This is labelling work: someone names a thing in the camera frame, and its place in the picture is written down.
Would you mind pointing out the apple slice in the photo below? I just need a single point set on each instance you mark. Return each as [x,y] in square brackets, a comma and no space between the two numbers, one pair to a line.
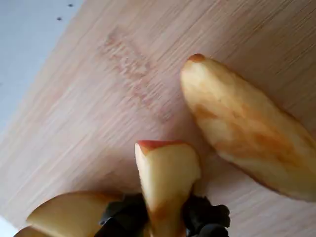
[234,118]
[69,212]
[165,177]

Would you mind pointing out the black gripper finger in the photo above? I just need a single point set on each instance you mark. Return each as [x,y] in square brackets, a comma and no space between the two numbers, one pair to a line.
[126,217]
[207,219]

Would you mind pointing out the wooden cutting board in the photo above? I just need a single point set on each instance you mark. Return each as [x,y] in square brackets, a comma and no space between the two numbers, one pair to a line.
[98,111]

